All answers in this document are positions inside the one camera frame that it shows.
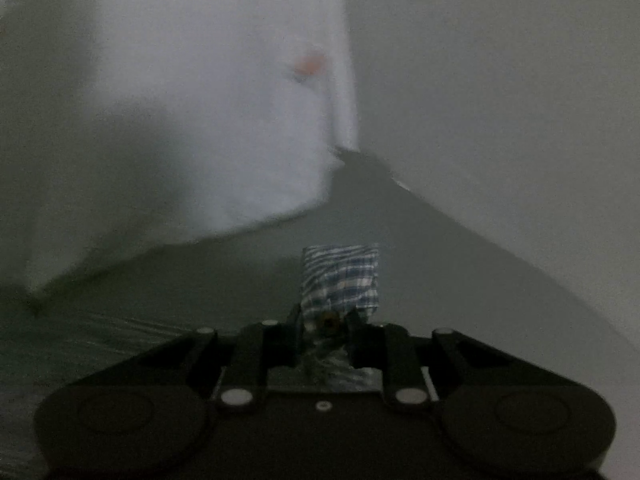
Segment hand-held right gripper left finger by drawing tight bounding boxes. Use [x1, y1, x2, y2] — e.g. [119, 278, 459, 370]
[139, 306, 304, 412]

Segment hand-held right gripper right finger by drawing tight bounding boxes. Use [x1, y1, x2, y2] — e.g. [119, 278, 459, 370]
[346, 309, 507, 412]

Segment plaid shirt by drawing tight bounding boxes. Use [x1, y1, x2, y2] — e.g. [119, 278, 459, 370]
[0, 243, 381, 411]

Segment white carrot-print bedding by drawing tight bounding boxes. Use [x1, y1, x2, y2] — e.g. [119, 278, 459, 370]
[0, 0, 362, 307]

